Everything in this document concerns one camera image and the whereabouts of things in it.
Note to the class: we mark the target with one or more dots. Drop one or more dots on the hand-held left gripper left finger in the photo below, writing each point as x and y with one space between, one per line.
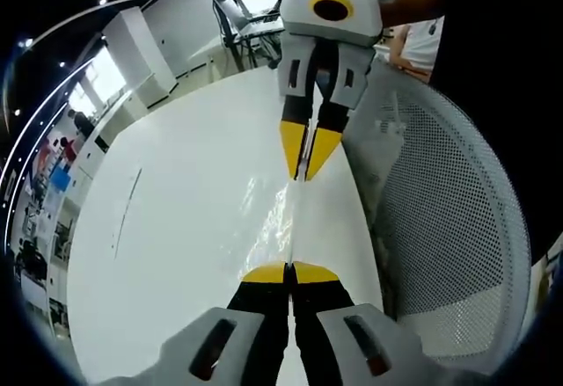
246 342

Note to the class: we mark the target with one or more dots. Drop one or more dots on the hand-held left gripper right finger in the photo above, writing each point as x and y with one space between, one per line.
334 342

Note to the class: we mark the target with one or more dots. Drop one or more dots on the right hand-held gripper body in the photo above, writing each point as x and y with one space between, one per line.
299 8

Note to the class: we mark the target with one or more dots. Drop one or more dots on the large clear food packaging bag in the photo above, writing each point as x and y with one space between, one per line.
277 223

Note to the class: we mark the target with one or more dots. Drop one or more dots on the white background desk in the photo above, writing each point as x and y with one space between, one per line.
259 30

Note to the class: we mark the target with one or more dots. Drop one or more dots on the grey laptop on stand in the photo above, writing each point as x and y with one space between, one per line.
228 12

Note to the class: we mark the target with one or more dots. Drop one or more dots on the white mesh office chair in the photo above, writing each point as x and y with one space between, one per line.
440 227

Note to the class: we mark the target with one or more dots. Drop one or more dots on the blue box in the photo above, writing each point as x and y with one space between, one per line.
60 179

